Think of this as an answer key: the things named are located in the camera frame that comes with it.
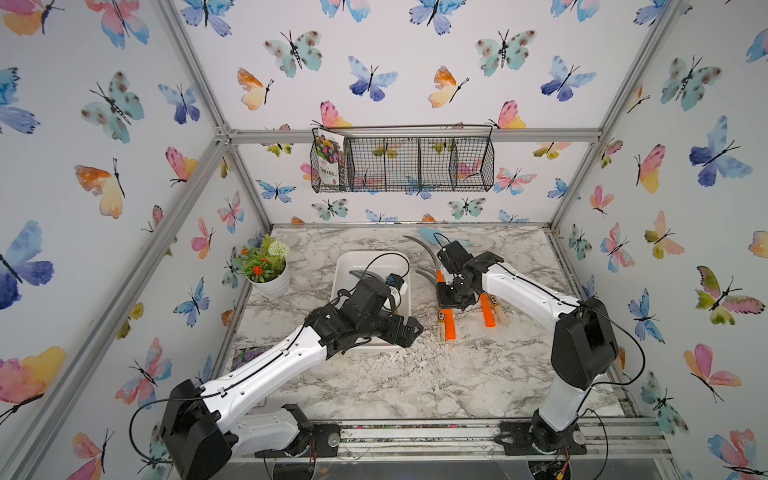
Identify yellow label wooden sickle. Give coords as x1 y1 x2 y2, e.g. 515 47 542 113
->
437 310 446 342
489 295 509 326

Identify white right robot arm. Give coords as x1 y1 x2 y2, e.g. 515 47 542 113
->
436 241 618 452

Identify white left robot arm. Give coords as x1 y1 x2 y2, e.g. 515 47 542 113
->
159 277 423 479

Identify white plastic storage tray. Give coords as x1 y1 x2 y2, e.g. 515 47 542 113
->
330 250 414 325

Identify light blue plastic trowel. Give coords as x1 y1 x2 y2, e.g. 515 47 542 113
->
419 227 471 249

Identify potted artificial flower plant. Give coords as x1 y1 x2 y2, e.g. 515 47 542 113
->
236 234 291 298

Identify flower seed packet on table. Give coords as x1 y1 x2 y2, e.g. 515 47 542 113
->
231 346 269 371

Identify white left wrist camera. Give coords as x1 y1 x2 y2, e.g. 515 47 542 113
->
385 273 408 296

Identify black wire wall basket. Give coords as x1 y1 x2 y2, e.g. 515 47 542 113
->
310 124 495 195

